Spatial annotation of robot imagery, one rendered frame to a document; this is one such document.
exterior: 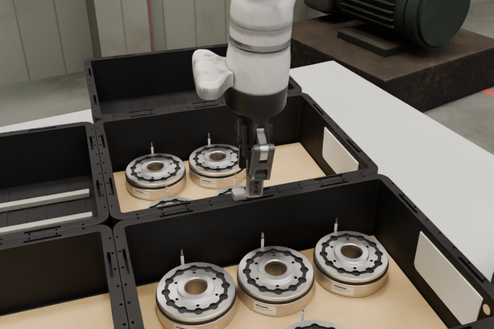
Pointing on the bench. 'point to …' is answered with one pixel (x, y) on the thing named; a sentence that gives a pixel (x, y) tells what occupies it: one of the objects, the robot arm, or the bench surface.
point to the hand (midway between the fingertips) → (250, 172)
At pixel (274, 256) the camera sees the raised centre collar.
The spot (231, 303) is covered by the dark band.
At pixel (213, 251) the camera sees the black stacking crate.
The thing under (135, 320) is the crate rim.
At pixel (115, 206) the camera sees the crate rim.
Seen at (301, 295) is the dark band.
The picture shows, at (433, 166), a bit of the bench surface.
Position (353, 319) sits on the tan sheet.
